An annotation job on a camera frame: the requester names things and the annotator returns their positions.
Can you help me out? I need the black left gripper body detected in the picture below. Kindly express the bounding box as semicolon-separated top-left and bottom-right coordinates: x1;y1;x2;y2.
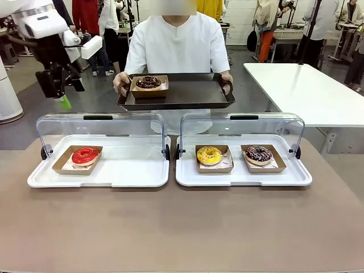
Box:
35;61;82;99

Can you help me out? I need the chocolate nut donut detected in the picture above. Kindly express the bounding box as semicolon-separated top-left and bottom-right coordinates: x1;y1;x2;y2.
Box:
135;76;162;91

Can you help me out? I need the dark brown serving tray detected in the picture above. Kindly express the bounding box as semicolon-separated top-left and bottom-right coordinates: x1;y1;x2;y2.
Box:
115;72;237;111

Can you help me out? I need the yellow sprinkled donut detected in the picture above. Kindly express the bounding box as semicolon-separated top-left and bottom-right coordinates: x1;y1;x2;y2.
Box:
196;146;222;166

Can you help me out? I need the red donut in box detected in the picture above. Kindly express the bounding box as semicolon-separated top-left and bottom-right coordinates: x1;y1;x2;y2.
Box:
52;145;104;176

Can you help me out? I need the red glazed donut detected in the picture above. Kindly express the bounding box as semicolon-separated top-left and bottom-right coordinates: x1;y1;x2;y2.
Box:
71;147;100;167

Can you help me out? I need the person in red shirt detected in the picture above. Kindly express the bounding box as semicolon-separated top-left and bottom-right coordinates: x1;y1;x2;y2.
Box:
71;0;101;36

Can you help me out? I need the person in white jacket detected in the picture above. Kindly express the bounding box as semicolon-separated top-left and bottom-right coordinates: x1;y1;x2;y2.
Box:
92;0;121;77

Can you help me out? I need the person in white shirt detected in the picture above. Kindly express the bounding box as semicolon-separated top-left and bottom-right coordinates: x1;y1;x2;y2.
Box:
124;11;230;136

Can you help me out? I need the person in yellow top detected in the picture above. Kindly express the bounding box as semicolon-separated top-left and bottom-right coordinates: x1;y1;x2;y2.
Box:
196;0;224;23

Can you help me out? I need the purple sprinkled donut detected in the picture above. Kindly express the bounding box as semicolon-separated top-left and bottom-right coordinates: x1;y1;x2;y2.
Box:
245;145;273;166

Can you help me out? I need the person in orange trousers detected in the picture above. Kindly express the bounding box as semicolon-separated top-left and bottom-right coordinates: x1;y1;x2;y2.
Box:
253;0;283;63

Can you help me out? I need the sprinkled chocolate donut in box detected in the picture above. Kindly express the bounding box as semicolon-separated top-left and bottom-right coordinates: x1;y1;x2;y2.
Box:
241;144;287;174

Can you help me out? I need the person in white coat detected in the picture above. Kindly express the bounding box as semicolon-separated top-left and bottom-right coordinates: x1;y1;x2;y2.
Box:
295;0;341;71

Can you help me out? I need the person's right hand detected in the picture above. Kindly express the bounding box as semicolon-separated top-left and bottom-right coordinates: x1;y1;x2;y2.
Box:
113;72;132;97

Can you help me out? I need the person's left hand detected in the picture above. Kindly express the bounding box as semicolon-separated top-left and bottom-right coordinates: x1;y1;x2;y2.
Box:
220;74;234;96

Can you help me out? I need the clear display lid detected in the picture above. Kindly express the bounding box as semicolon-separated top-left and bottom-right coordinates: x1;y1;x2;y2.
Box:
36;113;167;156
180;113;305;156

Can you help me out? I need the white cylindrical appliance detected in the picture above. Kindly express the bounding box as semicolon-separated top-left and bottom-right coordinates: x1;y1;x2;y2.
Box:
0;55;24;125

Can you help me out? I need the grey plastic stool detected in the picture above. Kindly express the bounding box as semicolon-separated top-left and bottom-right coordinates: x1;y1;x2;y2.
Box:
0;44;19;68

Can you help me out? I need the white display tray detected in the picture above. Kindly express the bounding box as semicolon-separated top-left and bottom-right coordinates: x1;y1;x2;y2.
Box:
175;134;313;188
27;134;171;188

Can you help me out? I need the black hanging bag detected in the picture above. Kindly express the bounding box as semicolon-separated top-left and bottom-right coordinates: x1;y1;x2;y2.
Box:
246;28;258;52

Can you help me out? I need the grey background desk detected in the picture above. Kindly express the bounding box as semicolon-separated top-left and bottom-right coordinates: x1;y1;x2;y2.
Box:
271;28;305;64

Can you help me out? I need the large white table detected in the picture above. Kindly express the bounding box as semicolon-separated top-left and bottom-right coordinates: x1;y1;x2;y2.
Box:
243;62;364;156

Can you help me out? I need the black lid handle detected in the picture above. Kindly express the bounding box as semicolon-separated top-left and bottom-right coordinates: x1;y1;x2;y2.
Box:
230;114;259;121
83;114;113;121

